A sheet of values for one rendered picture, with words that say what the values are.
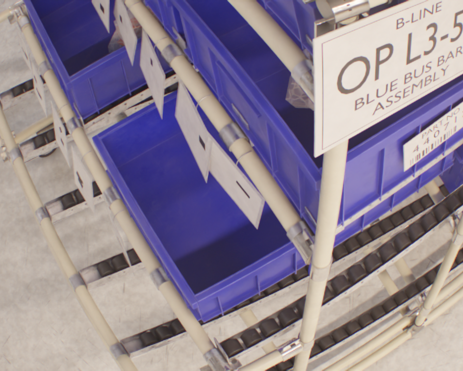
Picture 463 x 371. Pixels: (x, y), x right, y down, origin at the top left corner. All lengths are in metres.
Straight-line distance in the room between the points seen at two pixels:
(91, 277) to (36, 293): 0.52
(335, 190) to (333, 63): 0.28
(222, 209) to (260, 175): 0.34
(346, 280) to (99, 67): 0.60
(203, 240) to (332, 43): 0.91
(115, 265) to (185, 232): 0.34
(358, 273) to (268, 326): 0.19
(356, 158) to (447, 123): 0.21
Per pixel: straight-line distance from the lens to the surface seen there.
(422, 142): 1.30
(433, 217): 1.74
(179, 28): 1.51
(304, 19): 0.98
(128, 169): 1.79
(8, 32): 3.10
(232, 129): 1.44
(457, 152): 1.80
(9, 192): 2.70
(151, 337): 1.94
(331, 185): 1.12
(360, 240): 2.15
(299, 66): 1.03
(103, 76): 1.80
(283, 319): 1.65
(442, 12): 0.95
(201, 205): 1.74
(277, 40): 1.05
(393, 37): 0.91
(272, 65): 1.48
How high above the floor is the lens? 2.27
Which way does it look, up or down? 61 degrees down
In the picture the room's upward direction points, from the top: 5 degrees counter-clockwise
